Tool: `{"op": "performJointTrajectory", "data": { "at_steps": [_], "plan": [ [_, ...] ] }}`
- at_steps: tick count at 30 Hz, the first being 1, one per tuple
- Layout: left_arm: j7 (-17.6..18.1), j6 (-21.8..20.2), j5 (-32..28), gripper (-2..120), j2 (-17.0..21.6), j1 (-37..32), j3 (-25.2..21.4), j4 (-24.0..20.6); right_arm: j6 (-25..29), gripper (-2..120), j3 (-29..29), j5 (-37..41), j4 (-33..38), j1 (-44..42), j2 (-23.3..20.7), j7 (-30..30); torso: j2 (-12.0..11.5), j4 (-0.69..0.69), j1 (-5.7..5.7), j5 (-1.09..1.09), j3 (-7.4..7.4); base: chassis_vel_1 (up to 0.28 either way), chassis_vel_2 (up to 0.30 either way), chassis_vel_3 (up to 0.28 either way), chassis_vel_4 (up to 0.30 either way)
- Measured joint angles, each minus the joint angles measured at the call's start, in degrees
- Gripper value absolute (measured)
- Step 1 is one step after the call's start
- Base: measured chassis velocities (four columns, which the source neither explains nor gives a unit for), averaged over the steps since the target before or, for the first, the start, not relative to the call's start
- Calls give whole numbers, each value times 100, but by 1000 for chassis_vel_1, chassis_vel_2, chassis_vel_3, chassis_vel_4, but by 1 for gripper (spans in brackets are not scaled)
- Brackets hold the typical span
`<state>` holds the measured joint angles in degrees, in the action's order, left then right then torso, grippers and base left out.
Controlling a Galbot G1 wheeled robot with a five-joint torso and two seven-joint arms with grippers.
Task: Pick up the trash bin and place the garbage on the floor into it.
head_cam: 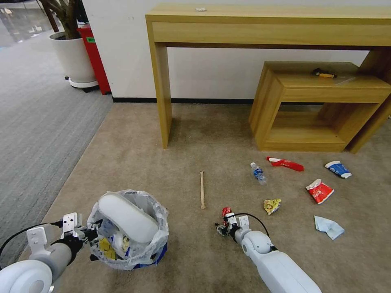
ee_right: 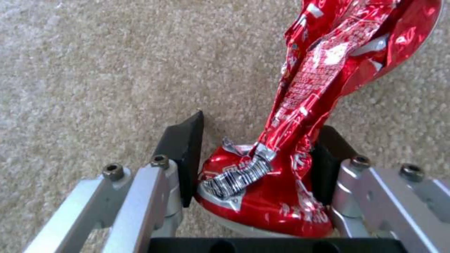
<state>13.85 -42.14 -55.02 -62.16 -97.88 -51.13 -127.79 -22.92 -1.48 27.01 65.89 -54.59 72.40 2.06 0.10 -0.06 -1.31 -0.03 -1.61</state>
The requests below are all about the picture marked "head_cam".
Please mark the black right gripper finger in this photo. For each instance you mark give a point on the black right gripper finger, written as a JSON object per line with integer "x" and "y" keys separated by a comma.
{"x": 220, "y": 229}
{"x": 226, "y": 217}

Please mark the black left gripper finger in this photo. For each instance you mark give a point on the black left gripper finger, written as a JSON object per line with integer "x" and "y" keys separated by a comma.
{"x": 95, "y": 226}
{"x": 94, "y": 244}

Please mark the red foil candy wrapper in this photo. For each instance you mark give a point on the red foil candy wrapper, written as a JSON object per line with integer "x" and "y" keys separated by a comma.
{"x": 226, "y": 210}

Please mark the blue trash bin with liner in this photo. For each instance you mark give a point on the blue trash bin with liner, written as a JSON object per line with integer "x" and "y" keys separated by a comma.
{"x": 152, "y": 241}

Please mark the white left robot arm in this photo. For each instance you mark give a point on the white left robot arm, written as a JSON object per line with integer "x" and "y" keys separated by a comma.
{"x": 33, "y": 268}

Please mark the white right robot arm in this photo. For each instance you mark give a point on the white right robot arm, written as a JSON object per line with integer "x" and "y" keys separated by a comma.
{"x": 275, "y": 265}

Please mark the white swing bin lid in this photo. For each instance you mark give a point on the white swing bin lid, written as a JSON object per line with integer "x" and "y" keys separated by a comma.
{"x": 129, "y": 218}

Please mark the yellow wrapper scrap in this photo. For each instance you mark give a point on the yellow wrapper scrap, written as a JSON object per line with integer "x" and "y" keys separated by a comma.
{"x": 105, "y": 246}

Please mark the white crumpled packaging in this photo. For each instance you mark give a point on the white crumpled packaging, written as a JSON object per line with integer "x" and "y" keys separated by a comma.
{"x": 121, "y": 242}

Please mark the wooden stick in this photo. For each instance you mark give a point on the wooden stick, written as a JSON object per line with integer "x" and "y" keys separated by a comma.
{"x": 202, "y": 189}

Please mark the yellow snack wrapper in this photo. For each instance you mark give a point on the yellow snack wrapper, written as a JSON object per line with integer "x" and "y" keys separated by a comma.
{"x": 271, "y": 205}

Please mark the clear plastic water bottle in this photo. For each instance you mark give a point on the clear plastic water bottle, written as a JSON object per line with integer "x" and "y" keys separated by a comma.
{"x": 258, "y": 174}

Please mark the long red wrapper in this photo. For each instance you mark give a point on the long red wrapper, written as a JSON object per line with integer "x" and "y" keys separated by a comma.
{"x": 285, "y": 164}

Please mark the red white snack bag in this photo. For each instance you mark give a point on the red white snack bag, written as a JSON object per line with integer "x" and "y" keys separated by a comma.
{"x": 319, "y": 191}

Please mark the pale blue crumpled tissue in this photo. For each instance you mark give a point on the pale blue crumpled tissue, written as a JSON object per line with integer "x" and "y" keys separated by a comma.
{"x": 328, "y": 227}

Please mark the crushed blue white paper cup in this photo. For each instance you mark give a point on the crushed blue white paper cup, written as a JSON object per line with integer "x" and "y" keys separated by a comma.
{"x": 338, "y": 169}

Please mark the white wheeled pot base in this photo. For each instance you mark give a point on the white wheeled pot base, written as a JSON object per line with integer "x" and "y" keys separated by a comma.
{"x": 84, "y": 84}

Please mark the low wooden side table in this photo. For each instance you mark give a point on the low wooden side table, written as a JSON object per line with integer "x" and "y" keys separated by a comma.
{"x": 305, "y": 91}

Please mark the red cabinet with green label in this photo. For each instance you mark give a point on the red cabinet with green label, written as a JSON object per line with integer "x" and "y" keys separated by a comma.
{"x": 96, "y": 61}

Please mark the white plant pot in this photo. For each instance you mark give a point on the white plant pot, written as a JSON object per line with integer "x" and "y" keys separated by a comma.
{"x": 73, "y": 58}

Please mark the yellow black hand tool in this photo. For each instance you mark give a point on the yellow black hand tool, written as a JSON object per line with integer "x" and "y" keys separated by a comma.
{"x": 323, "y": 73}

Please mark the clear plastic sheet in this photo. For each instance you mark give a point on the clear plastic sheet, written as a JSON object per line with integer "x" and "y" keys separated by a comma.
{"x": 345, "y": 80}

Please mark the tall wooden console table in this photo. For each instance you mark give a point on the tall wooden console table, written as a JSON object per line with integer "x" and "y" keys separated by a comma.
{"x": 244, "y": 29}

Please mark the brown tree trunk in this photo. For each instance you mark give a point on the brown tree trunk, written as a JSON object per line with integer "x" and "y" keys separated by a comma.
{"x": 68, "y": 21}

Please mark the white crumpled paper ball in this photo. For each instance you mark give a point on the white crumpled paper ball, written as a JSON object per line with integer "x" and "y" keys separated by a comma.
{"x": 200, "y": 9}

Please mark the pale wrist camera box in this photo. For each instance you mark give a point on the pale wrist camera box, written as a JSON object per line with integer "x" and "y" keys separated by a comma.
{"x": 229, "y": 217}

